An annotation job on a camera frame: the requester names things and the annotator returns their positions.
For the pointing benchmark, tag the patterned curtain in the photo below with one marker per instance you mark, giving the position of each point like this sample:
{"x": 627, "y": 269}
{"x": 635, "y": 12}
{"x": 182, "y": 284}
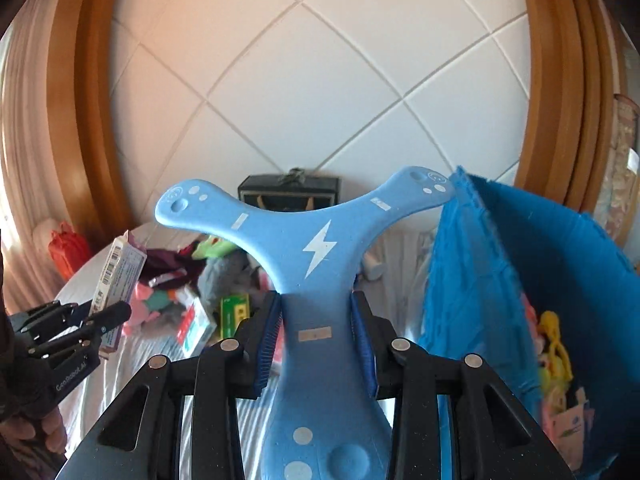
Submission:
{"x": 622, "y": 160}

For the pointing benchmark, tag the wooden framed white padded headboard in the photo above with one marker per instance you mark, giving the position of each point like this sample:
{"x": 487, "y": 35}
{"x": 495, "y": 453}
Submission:
{"x": 80, "y": 110}

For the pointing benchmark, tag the dark maroon knit hat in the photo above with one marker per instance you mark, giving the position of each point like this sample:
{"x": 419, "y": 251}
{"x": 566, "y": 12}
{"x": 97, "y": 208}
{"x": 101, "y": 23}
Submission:
{"x": 167, "y": 262}

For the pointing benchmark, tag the white box with blue face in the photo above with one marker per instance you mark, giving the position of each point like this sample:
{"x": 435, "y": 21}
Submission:
{"x": 120, "y": 275}

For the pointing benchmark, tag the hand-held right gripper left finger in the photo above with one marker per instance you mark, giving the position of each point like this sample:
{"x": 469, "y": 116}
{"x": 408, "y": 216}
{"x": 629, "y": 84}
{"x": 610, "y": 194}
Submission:
{"x": 267, "y": 340}

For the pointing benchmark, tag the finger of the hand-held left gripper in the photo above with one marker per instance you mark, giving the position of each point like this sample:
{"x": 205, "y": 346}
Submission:
{"x": 110, "y": 317}
{"x": 50, "y": 317}

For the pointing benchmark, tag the blue plastic crate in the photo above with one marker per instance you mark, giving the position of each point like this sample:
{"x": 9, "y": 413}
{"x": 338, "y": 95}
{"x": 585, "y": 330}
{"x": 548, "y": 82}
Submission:
{"x": 500, "y": 270}

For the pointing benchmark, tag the beige curtain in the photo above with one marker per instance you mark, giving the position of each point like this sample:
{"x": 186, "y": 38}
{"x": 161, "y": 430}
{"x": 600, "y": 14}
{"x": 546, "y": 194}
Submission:
{"x": 25, "y": 135}

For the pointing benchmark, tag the green plush with teeth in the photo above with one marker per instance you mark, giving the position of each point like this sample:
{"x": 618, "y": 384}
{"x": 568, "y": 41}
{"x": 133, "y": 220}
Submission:
{"x": 212, "y": 249}

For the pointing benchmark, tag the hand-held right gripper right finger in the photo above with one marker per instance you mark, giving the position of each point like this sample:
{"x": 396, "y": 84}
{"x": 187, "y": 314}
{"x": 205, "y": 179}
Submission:
{"x": 362, "y": 340}

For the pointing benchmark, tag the red handbag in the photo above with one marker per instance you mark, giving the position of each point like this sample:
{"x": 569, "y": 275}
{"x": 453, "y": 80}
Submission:
{"x": 67, "y": 250}

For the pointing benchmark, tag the green medicine box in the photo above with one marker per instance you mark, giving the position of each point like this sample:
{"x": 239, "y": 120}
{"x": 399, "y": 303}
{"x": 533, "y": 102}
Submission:
{"x": 235, "y": 315}

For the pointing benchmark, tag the long white blue box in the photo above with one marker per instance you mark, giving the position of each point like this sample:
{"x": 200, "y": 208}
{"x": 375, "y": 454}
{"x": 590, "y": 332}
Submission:
{"x": 197, "y": 325}

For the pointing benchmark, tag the person's left hand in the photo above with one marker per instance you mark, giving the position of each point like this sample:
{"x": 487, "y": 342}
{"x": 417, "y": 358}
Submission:
{"x": 40, "y": 435}

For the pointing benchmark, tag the blue boomerang toy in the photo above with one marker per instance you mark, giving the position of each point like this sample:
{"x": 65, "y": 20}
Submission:
{"x": 320, "y": 250}

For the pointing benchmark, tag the yellow toy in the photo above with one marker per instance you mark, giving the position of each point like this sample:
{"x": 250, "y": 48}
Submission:
{"x": 552, "y": 340}

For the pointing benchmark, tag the grey plush toy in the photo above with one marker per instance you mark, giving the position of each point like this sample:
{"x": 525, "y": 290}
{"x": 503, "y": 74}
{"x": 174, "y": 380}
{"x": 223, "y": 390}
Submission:
{"x": 225, "y": 280}

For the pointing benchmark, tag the black gift bag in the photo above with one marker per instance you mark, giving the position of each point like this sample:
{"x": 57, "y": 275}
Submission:
{"x": 285, "y": 190}

